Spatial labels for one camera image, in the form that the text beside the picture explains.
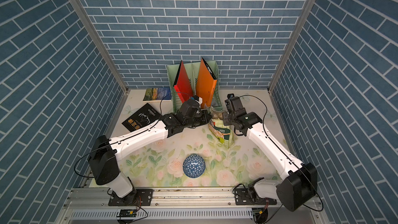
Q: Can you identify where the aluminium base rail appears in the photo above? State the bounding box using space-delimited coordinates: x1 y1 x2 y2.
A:
56 187 328 224

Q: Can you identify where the mint green file organizer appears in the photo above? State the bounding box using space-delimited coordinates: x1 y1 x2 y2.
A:
167 61 223 113

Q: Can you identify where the black book with antlers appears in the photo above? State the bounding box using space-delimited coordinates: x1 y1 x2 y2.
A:
122 103 161 132

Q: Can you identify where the landscape cover book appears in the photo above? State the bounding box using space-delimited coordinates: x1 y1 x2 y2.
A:
143 88 172 102

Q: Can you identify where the orange file folder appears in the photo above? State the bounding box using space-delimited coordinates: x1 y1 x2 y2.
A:
195 58 217 109

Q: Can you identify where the green oats bag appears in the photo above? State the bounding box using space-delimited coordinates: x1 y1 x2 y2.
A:
208 106 234 149

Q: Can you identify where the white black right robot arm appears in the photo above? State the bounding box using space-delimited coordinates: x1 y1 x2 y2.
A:
223 94 318 212

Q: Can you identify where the blue patterned ceramic bowl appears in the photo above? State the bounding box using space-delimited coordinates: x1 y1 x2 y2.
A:
182 153 206 178

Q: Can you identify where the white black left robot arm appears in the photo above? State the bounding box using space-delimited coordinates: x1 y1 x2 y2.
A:
87 99 212 199

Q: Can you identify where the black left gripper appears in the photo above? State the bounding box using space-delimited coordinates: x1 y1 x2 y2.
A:
182 109 214 128

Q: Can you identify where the small black controller box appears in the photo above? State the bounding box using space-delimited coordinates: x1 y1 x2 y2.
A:
117 209 137 219

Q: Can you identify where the red file folder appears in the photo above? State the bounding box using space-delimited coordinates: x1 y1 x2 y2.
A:
173 61 194 103

